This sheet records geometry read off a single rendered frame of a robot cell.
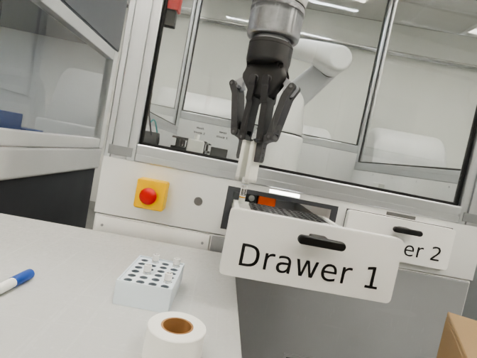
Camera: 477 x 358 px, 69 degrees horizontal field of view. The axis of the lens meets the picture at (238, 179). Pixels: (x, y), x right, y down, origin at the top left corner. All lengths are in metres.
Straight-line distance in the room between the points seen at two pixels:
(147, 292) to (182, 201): 0.39
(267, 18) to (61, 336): 0.52
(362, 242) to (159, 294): 0.33
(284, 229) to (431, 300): 0.63
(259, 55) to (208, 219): 0.47
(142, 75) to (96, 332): 0.62
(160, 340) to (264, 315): 0.59
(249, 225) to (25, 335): 0.32
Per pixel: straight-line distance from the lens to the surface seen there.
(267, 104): 0.59
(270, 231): 0.56
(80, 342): 0.49
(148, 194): 0.83
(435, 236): 1.05
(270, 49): 0.59
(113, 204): 0.94
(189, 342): 0.43
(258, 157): 0.58
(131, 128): 0.92
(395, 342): 1.12
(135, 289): 0.56
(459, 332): 0.47
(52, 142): 1.45
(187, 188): 0.89
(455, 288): 1.14
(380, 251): 0.62
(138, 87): 0.93
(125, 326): 0.52
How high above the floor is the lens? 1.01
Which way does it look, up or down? 4 degrees down
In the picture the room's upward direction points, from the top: 11 degrees clockwise
